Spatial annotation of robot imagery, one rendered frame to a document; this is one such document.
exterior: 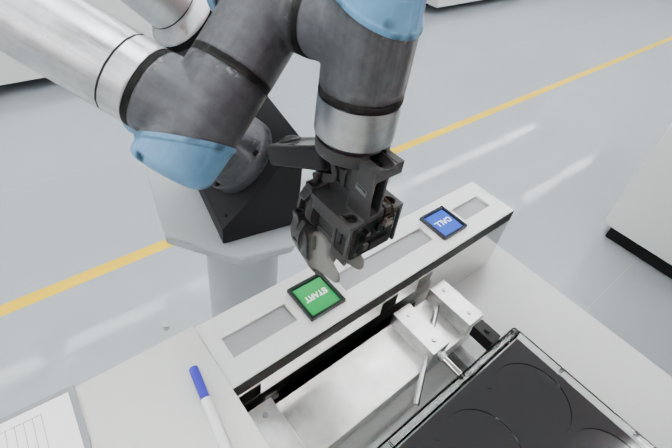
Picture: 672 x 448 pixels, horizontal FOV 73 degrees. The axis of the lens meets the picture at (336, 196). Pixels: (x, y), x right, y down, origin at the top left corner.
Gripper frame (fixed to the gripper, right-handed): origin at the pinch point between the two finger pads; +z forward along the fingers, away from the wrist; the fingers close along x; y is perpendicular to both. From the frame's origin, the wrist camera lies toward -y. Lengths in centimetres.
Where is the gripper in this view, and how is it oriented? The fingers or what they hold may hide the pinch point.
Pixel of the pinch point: (319, 262)
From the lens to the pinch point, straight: 57.0
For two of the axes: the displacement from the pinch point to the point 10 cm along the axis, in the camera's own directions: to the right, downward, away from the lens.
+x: 7.7, -3.4, 5.4
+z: -1.2, 7.5, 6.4
